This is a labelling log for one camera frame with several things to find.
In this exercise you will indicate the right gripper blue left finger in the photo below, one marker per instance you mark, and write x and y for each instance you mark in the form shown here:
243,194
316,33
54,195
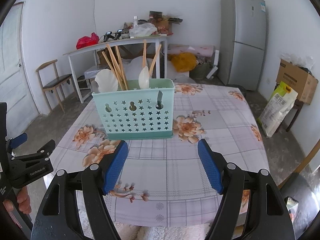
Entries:
113,165

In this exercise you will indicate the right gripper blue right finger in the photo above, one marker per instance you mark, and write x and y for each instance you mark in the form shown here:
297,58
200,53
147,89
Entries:
213,164

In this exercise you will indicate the mint green utensil caddy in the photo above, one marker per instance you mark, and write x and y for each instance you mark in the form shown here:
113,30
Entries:
132,114

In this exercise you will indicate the white plastic soup spoon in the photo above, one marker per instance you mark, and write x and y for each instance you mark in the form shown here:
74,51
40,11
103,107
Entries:
107,81

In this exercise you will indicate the white plastic ladle spoon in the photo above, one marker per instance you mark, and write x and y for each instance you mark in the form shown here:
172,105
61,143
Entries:
143,79

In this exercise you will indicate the person left hand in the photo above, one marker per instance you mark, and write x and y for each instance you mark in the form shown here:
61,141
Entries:
23,201

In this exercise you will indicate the floral plaid tablecloth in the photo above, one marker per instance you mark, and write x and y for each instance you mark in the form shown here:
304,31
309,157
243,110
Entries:
163,182

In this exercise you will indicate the white door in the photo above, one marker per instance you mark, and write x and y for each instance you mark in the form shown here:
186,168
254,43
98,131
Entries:
15,91

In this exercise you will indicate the wooden chair dark seat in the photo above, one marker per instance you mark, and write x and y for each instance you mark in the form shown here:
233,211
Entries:
56,83

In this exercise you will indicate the white rice bag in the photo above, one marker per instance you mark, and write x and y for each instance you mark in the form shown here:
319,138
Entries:
278,106

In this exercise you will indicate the white sack under table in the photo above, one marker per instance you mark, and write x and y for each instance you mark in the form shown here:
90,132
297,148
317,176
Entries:
133,68

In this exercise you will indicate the wooden chair near table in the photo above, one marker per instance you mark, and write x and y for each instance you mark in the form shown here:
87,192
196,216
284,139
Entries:
303,164

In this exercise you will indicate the silver refrigerator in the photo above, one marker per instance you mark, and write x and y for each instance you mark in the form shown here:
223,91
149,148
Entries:
242,42

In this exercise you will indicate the cardboard box brown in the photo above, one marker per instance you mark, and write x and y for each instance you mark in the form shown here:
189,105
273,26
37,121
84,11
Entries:
299,80

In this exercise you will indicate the red plastic bag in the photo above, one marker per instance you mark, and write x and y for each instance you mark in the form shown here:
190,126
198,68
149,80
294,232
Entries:
87,41

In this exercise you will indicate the white side table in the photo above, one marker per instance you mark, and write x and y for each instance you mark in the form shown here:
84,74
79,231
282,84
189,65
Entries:
158,40

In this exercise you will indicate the white plastic bag on table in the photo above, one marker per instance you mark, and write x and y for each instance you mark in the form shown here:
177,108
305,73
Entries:
143,30

